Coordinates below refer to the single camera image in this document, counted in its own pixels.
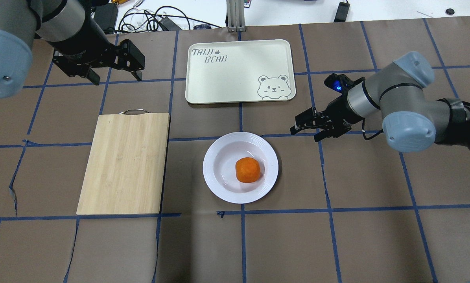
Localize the black gripper body left arm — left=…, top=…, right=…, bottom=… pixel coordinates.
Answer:
left=52, top=37, right=146, bottom=77

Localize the black gripper body right arm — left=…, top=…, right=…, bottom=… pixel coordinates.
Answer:
left=295, top=96, right=363, bottom=133

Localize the orange fruit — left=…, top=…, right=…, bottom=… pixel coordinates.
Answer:
left=235, top=157, right=261, bottom=183

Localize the white round plate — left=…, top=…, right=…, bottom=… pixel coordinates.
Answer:
left=203, top=131, right=279, bottom=204

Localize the second grey robot arm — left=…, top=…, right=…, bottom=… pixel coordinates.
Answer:
left=186, top=40, right=470, bottom=153

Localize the cream bear tray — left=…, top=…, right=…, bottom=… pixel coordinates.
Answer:
left=185, top=39, right=296, bottom=105

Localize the bamboo cutting board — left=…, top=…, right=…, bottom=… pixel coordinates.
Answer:
left=76, top=112, right=170, bottom=215

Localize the black power adapter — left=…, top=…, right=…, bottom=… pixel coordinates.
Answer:
left=333, top=0, right=350, bottom=23

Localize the aluminium frame post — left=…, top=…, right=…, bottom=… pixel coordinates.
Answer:
left=226, top=0, right=246, bottom=33

